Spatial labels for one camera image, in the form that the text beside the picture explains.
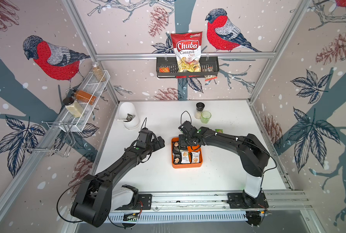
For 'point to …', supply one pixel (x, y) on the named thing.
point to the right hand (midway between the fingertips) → (181, 141)
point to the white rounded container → (127, 113)
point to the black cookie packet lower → (177, 158)
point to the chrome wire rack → (57, 138)
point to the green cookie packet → (219, 130)
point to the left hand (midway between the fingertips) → (161, 140)
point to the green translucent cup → (205, 116)
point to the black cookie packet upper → (176, 150)
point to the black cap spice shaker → (200, 107)
